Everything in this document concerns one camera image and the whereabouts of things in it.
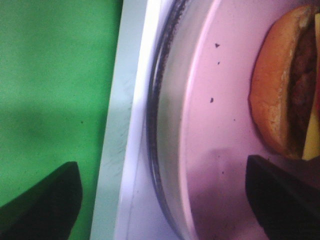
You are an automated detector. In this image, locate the glass microwave turntable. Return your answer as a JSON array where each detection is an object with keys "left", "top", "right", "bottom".
[{"left": 146, "top": 0, "right": 220, "bottom": 240}]

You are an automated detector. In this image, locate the white microwave oven body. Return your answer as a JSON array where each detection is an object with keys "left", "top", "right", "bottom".
[{"left": 90, "top": 0, "right": 181, "bottom": 240}]

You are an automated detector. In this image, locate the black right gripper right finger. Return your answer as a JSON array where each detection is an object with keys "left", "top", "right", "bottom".
[{"left": 245, "top": 155, "right": 320, "bottom": 240}]

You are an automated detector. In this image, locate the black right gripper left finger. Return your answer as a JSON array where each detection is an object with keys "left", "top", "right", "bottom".
[{"left": 0, "top": 161, "right": 83, "bottom": 240}]

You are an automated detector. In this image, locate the toy hamburger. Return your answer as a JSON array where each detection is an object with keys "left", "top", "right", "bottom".
[{"left": 249, "top": 4, "right": 320, "bottom": 160}]

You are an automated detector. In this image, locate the pink ceramic plate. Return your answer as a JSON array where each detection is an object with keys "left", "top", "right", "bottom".
[{"left": 184, "top": 0, "right": 304, "bottom": 240}]

